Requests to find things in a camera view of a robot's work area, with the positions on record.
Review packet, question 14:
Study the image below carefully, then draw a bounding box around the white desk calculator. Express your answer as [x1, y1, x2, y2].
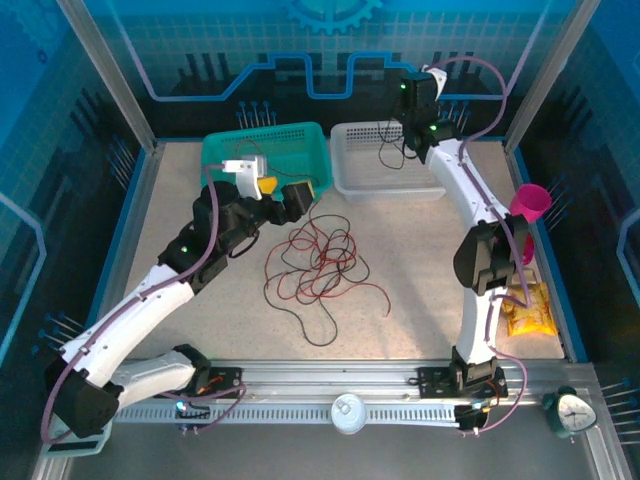
[39, 422, 114, 459]

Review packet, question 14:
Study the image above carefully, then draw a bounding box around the slotted grey cable duct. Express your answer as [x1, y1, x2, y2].
[113, 403, 464, 427]

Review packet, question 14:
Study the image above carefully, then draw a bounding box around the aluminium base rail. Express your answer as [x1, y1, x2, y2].
[67, 357, 599, 407]

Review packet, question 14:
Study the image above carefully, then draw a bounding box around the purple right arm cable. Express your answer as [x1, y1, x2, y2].
[422, 55, 532, 436]

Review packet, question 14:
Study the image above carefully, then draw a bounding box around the teal plastic basket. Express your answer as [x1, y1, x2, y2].
[200, 121, 335, 204]

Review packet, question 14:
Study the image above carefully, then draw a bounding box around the yellow snack bag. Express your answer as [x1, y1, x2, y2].
[501, 279, 558, 337]

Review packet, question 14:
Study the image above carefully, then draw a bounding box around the green alarm clock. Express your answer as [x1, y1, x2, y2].
[542, 385, 599, 440]

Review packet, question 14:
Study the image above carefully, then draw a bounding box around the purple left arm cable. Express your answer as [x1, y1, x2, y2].
[39, 162, 249, 445]

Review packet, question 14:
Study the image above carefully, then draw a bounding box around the thin red cable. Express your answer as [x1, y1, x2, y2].
[234, 138, 324, 182]
[263, 219, 359, 301]
[294, 219, 393, 317]

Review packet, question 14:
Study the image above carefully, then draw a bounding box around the aluminium frame post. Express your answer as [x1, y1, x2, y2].
[503, 0, 602, 152]
[53, 0, 162, 151]

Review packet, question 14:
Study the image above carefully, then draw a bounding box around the white plastic basket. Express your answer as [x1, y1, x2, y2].
[329, 121, 447, 204]

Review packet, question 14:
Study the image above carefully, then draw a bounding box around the white round lid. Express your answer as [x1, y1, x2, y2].
[329, 393, 370, 435]

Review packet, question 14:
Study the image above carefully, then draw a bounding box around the thin black cable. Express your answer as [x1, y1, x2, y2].
[262, 284, 341, 348]
[279, 213, 371, 306]
[377, 119, 407, 172]

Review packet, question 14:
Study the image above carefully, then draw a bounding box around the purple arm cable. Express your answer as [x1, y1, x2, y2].
[422, 55, 532, 436]
[39, 162, 249, 445]

